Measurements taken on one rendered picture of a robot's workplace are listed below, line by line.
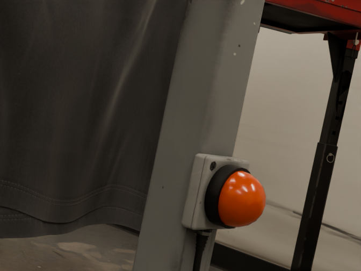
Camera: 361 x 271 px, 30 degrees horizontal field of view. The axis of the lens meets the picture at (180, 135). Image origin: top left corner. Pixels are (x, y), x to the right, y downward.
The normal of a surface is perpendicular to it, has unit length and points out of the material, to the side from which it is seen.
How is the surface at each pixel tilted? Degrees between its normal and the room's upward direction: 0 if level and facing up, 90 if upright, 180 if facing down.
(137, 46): 97
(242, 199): 81
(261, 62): 90
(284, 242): 90
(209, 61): 90
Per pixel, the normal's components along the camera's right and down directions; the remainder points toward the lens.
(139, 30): 0.87, 0.28
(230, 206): -0.29, 0.15
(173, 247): -0.63, -0.09
